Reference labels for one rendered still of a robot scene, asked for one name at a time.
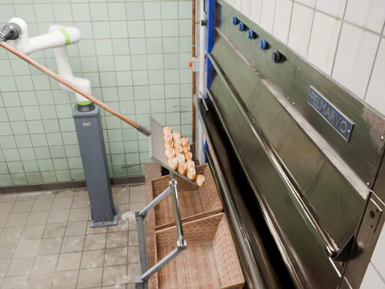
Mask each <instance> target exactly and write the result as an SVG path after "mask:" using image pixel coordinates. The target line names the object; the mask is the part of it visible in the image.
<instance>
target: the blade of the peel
mask: <svg viewBox="0 0 385 289"><path fill-rule="evenodd" d="M147 124H148V130H150V131H151V135H150V136H149V137H148V142H149V152H150V159H151V160H152V161H154V162H156V163H158V164H159V165H161V166H163V167H165V168H166V169H168V170H170V171H171V172H173V173H175V174H177V175H178V176H180V177H182V178H184V179H185V180H187V181H189V182H191V183H192V184H194V185H196V184H195V179H194V180H190V179H188V177H187V174H186V173H185V174H184V175H181V174H180V173H179V172H178V170H177V168H176V169H175V170H173V169H172V168H170V167H169V165H168V160H169V159H168V158H167V157H166V153H165V152H166V148H165V142H166V141H165V140H164V136H165V134H164V132H163V129H164V128H165V126H163V125H162V124H160V123H159V122H158V121H157V120H155V119H154V118H153V117H151V116H150V115H149V116H148V118H147Z"/></svg>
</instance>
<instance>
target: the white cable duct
mask: <svg viewBox="0 0 385 289"><path fill-rule="evenodd" d="M202 19H203V0H201V2H200V57H199V91H201V92H202V58H203V26H201V20H202ZM201 135H202V126H201V123H200V121H199V163H200V165H201Z"/></svg>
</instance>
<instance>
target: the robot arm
mask: <svg viewBox="0 0 385 289"><path fill-rule="evenodd" d="M80 39H81V33H80V31H79V30H78V29H77V28H75V27H68V26H60V25H52V26H51V27H50V28H49V29H48V34H44V35H42V36H38V37H32V38H28V27H27V24H26V23H25V21H24V20H22V19H20V18H12V19H11V20H10V21H9V22H8V24H6V25H5V26H3V28H2V32H0V42H2V41H4V42H5V41H7V40H11V41H12V47H14V48H15V49H16V50H18V51H20V52H22V53H23V54H25V55H30V54H32V53H35V52H38V51H41V50H45V49H50V48H53V50H54V55H55V58H56V63H57V69H58V75H59V76H61V77H62V78H63V79H65V80H67V81H69V82H70V83H72V84H73V85H75V86H77V87H78V88H80V89H82V90H83V91H85V92H86V93H88V94H90V95H91V96H92V90H91V84H90V81H89V80H88V79H82V78H77V77H74V76H73V73H72V69H71V66H70V62H69V57H68V51H67V46H68V45H73V44H76V43H78V42H79V41H80ZM59 85H60V88H61V89H62V90H63V91H66V92H70V93H74V94H75V96H76V101H77V111H78V112H90V111H93V110H94V109H95V105H94V103H93V102H92V101H90V100H88V99H87V98H85V97H83V96H81V95H80V94H79V93H77V92H75V91H74V90H72V89H70V88H69V87H67V86H65V85H63V84H62V83H60V82H59Z"/></svg>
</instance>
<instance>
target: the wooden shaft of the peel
mask: <svg viewBox="0 0 385 289"><path fill-rule="evenodd" d="M0 46H1V47H3V48H5V49H6V50H8V51H9V52H11V53H13V54H14V55H16V56H18V57H19V58H21V59H23V60H24V61H26V62H27V63H29V64H31V65H32V66H34V67H36V68H37V69H39V70H41V71H43V72H44V73H46V74H47V75H49V76H50V77H52V78H54V79H56V80H57V81H59V82H60V83H62V84H63V85H65V86H67V87H69V88H70V89H72V90H74V91H75V92H77V93H79V94H80V95H81V96H83V97H85V98H87V99H88V100H90V101H92V102H93V103H95V104H97V105H98V106H100V107H101V108H103V109H105V110H106V111H108V112H110V113H111V114H113V115H115V116H116V117H118V118H119V119H121V120H123V121H124V122H126V123H128V124H129V125H131V126H132V127H134V128H136V129H138V128H139V127H140V126H139V125H138V124H137V123H135V122H133V121H132V120H130V119H128V118H127V117H125V116H124V115H122V114H120V113H119V112H117V111H115V110H114V109H112V108H111V107H109V106H107V105H106V104H104V103H103V102H101V101H99V100H97V99H96V98H95V97H93V96H91V95H90V94H88V93H86V92H85V91H83V90H82V89H80V88H78V87H77V86H75V85H73V84H72V83H70V82H69V81H67V80H65V79H63V78H62V77H61V76H59V75H57V74H55V73H54V72H52V71H51V70H49V69H48V68H46V67H44V66H43V65H41V64H39V63H38V62H36V61H34V60H33V59H31V58H30V57H28V56H27V55H25V54H23V53H22V52H20V51H18V50H16V49H15V48H14V47H12V46H10V45H9V44H7V43H5V42H4V41H2V42H0Z"/></svg>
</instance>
